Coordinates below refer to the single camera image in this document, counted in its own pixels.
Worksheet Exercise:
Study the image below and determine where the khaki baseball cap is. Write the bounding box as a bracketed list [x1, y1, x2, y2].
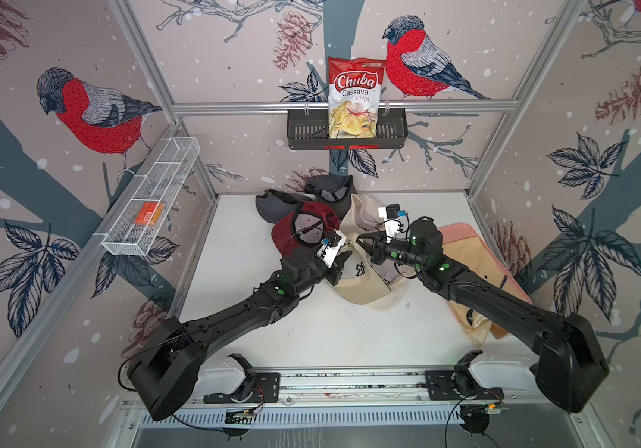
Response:
[333, 248, 391, 305]

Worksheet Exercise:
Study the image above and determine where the black wall basket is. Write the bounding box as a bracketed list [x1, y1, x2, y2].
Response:
[287, 108, 408, 150]

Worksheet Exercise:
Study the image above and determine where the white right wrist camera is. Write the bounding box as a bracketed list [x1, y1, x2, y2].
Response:
[378, 203, 410, 243]

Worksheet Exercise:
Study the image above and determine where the cream baseball cap rear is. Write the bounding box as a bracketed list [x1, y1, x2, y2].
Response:
[340, 193, 384, 234]

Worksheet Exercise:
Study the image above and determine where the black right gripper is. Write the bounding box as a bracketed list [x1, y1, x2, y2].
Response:
[353, 231, 428, 274]

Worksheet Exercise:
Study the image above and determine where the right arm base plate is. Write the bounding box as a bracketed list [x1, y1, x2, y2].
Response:
[419, 370, 504, 401]

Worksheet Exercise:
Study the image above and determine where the black baseball cap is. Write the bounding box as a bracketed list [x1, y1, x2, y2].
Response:
[304, 175, 356, 221]

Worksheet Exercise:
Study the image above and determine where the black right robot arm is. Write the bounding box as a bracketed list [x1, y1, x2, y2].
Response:
[356, 217, 609, 413]

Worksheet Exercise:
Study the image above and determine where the cream Colorado baseball cap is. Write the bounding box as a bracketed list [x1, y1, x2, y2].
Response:
[365, 261, 416, 312]

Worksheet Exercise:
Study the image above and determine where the red baseball cap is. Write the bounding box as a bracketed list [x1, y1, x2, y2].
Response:
[271, 201, 340, 258]

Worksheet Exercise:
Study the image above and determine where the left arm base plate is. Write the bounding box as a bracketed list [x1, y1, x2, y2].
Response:
[203, 373, 281, 405]

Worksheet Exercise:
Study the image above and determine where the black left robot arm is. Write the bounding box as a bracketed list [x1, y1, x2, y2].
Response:
[128, 248, 350, 421]

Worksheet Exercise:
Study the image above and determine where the Chuba cassava chips bag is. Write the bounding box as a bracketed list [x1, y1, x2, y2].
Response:
[327, 58, 386, 139]

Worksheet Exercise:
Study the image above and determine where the white wire wall basket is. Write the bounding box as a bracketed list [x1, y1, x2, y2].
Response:
[101, 136, 200, 257]

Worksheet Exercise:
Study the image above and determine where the orange box in basket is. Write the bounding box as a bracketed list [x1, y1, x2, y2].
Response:
[134, 202, 164, 227]

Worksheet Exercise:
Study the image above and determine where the dark grey baseball cap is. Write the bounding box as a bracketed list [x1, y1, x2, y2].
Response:
[255, 189, 313, 224]

